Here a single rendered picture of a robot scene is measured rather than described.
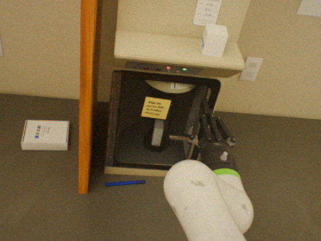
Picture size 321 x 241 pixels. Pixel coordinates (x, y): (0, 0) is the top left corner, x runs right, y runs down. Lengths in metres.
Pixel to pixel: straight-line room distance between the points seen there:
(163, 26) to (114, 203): 0.61
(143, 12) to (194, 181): 0.45
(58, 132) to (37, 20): 0.42
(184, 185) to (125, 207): 0.58
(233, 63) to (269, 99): 0.85
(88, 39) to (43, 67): 0.73
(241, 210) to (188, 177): 0.15
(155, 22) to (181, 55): 0.12
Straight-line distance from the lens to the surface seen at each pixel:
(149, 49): 0.91
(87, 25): 0.87
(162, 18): 0.96
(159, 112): 1.12
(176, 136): 1.13
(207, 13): 0.97
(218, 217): 0.65
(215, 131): 1.00
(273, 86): 1.72
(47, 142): 1.39
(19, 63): 1.61
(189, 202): 0.68
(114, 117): 1.13
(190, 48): 0.94
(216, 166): 0.87
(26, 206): 1.27
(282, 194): 1.47
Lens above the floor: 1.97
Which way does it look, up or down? 41 degrees down
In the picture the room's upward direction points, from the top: 12 degrees clockwise
